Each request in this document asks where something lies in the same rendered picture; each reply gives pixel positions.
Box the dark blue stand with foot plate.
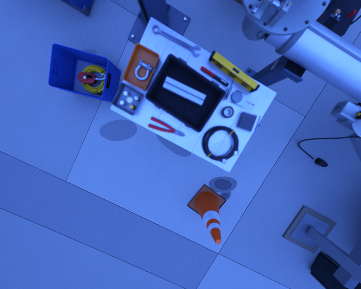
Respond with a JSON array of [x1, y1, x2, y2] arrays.
[[129, 0, 192, 42]]

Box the grey square foot plate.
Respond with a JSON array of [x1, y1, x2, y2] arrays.
[[282, 205, 338, 255]]

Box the grey head plate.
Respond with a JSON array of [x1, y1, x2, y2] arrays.
[[252, 0, 290, 28]]

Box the black open case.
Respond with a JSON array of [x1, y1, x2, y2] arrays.
[[145, 54, 226, 133]]

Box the white bar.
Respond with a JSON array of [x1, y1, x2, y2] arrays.
[[162, 75, 207, 106]]

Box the orange traffic cone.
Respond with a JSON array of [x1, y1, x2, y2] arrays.
[[187, 184, 227, 245]]

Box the grey parts tray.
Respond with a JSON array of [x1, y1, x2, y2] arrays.
[[115, 85, 144, 115]]

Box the grey square pad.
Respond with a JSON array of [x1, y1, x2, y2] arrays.
[[236, 112, 257, 132]]

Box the red and black marker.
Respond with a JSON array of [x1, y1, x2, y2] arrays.
[[200, 66, 230, 86]]

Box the grey shackle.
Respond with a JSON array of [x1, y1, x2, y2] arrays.
[[134, 59, 153, 81]]

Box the white table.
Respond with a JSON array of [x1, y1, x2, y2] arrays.
[[109, 16, 278, 173]]

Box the yellow spirit level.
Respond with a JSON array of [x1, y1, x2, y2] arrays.
[[209, 50, 261, 92]]

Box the orange tray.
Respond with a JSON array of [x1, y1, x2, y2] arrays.
[[122, 43, 161, 92]]

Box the grey open-end spanner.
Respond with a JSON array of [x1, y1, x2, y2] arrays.
[[152, 25, 201, 58]]

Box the red reel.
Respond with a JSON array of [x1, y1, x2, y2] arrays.
[[77, 71, 97, 85]]

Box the blue plastic crate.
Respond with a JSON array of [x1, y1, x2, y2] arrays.
[[48, 43, 121, 103]]

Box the grey box with yellow mark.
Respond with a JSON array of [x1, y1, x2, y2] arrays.
[[330, 100, 361, 140]]

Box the blue box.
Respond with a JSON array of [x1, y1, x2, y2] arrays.
[[61, 0, 96, 17]]

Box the grey outrigger beam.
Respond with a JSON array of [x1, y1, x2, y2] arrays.
[[305, 225, 361, 289]]

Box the black block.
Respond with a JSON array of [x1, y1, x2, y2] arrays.
[[310, 251, 344, 284]]

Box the dark control box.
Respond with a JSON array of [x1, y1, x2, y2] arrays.
[[316, 0, 361, 37]]

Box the black cable coil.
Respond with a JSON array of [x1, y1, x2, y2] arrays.
[[201, 125, 241, 165]]

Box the red-handled pliers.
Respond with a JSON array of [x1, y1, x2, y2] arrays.
[[147, 116, 186, 137]]

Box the yellow cable coil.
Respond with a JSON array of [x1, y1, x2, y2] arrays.
[[81, 65, 107, 96]]

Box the dark blue steel frame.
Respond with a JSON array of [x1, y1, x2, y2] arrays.
[[246, 57, 308, 88]]

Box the black cable with plug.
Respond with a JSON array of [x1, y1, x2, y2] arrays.
[[298, 135, 361, 168]]

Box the grey head ring with holes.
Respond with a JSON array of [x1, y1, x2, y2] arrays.
[[241, 0, 315, 43]]

